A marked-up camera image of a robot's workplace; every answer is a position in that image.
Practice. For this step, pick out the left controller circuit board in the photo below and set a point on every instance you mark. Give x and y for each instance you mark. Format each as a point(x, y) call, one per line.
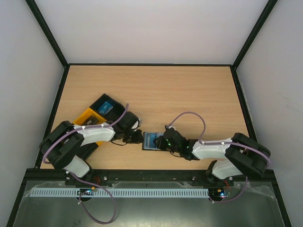
point(87, 191)

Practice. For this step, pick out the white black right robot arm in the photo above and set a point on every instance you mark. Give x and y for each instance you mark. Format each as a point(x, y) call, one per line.
point(238, 155)

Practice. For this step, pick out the black credit card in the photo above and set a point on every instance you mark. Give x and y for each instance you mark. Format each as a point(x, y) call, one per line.
point(91, 121)

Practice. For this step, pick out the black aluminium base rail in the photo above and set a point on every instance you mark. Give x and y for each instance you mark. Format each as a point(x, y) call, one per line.
point(106, 177)

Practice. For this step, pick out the right controller circuit board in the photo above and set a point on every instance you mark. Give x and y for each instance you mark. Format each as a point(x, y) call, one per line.
point(220, 192)

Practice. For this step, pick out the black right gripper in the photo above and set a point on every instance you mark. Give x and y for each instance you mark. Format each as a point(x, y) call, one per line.
point(160, 142)

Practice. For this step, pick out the light blue slotted cable duct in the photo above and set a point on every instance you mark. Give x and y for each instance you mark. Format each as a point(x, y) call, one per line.
point(123, 193)

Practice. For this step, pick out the yellow middle sorting bin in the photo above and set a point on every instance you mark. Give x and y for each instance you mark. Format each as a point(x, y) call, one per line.
point(96, 134)

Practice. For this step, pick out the blue credit card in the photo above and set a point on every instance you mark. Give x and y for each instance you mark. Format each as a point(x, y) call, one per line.
point(105, 108)

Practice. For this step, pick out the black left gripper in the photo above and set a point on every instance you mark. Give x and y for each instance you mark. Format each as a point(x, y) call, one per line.
point(138, 139)

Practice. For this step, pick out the black leather card holder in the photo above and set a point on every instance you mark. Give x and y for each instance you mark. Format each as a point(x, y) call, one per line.
point(150, 142)

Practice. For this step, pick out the black sorting bin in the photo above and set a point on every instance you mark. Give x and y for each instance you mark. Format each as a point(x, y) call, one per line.
point(117, 110)
point(85, 151)

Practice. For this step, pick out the controller circuit board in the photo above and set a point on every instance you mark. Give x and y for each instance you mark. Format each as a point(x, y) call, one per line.
point(87, 191)
point(220, 192)

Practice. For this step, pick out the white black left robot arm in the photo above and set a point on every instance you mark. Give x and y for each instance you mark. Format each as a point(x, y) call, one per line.
point(65, 147)

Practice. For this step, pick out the black near sorting bin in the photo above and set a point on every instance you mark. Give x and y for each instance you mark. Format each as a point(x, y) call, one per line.
point(85, 151)

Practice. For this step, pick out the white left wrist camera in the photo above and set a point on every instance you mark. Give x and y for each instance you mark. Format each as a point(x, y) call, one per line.
point(136, 125)

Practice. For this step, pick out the black far sorting bin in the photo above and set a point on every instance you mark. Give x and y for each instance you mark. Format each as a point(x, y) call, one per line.
point(117, 110)

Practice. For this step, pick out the black cage frame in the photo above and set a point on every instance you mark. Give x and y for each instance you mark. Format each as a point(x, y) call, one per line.
point(233, 67)

